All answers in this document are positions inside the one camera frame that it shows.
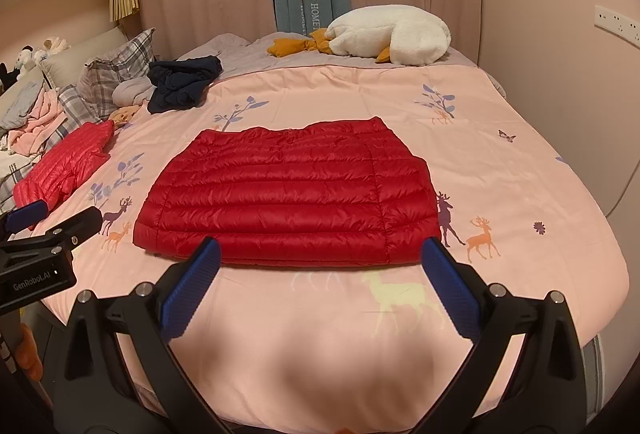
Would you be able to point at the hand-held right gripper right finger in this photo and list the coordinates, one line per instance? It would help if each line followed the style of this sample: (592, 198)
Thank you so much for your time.
(450, 294)

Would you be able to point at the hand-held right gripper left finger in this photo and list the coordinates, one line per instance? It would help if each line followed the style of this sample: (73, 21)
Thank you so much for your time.
(192, 289)

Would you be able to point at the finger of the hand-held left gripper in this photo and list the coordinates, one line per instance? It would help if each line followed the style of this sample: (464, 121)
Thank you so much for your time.
(27, 215)
(80, 226)

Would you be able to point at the red down jacket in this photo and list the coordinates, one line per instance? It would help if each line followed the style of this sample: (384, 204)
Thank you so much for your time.
(285, 199)

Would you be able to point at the white printed cloth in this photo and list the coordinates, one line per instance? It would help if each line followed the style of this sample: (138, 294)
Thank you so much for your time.
(12, 166)

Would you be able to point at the folded pink-red down jacket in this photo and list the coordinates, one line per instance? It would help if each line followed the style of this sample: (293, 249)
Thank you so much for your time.
(60, 168)

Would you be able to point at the orange cloth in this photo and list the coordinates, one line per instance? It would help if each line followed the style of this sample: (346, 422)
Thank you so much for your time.
(29, 354)

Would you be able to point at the pink garment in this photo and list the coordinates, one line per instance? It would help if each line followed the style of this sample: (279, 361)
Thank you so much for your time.
(40, 123)

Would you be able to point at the grey-blue garment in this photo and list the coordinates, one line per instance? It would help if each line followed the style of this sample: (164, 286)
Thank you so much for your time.
(22, 106)

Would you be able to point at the small brown plush toy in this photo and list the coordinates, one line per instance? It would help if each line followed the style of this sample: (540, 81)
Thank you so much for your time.
(122, 115)

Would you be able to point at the small plaid pillow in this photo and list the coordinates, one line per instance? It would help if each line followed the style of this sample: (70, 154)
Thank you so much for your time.
(75, 106)

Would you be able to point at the pink deer printed blanket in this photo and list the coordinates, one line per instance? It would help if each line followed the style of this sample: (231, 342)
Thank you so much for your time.
(310, 354)

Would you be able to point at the black plush toy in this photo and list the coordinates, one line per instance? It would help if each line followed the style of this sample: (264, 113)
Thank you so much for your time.
(7, 76)

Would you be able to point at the grey garment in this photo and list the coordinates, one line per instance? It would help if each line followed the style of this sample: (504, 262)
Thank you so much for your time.
(130, 91)

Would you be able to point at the large plaid pillow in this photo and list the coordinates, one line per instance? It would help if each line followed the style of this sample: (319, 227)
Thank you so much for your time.
(115, 63)

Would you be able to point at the beige pillow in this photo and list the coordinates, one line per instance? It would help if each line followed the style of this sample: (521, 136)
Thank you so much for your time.
(75, 53)

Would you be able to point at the beige plush toy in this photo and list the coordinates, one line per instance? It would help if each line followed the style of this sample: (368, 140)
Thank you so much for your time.
(55, 45)

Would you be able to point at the navy blue garment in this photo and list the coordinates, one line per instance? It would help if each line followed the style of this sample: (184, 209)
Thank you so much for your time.
(180, 83)

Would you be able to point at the grey bed sheet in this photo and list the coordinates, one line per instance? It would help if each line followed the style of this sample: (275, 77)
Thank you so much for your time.
(240, 53)

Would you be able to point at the white goose plush toy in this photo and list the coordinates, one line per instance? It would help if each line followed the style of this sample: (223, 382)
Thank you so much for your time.
(390, 38)

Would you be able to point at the white wall socket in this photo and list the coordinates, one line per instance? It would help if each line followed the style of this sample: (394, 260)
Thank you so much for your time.
(617, 23)

